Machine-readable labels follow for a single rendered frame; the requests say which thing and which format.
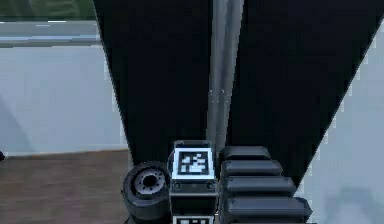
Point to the black double-door fridge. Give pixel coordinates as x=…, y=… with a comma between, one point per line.
x=160, y=83

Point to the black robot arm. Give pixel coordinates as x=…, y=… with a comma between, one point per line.
x=256, y=186

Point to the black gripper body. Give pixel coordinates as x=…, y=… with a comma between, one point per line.
x=146, y=191

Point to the window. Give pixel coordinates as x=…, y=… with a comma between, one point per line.
x=46, y=20

